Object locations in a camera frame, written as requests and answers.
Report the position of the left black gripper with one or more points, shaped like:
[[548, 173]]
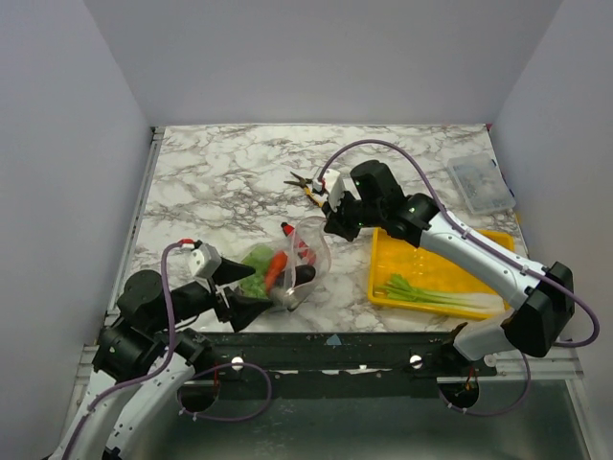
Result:
[[241, 310]]

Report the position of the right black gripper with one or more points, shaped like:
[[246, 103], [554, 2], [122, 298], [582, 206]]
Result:
[[336, 218]]

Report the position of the green toy grapes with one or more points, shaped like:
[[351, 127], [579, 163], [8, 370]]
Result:
[[259, 258]]

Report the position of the orange toy carrot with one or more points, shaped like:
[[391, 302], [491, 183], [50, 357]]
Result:
[[275, 269]]

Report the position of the grey toy fish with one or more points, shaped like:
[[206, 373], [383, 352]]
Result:
[[286, 298]]

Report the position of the clear zip top bag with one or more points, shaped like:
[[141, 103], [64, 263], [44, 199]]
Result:
[[311, 231]]

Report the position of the purple toy eggplant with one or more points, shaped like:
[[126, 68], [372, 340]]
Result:
[[301, 274]]

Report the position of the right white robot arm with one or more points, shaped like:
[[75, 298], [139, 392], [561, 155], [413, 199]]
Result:
[[538, 296]]

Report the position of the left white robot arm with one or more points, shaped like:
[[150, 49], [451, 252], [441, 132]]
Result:
[[114, 411]]

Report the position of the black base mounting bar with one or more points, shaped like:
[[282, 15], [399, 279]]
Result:
[[249, 366]]

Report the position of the red black utility knife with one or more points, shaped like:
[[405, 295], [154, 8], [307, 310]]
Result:
[[305, 253]]

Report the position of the green celery toy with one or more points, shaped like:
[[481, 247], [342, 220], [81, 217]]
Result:
[[397, 288]]

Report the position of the clear plastic screw box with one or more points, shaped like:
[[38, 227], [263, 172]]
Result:
[[480, 184]]

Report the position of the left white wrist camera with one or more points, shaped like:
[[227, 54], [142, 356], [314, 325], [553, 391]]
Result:
[[203, 259]]

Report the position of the yellow handled pliers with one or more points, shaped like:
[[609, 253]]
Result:
[[306, 187]]

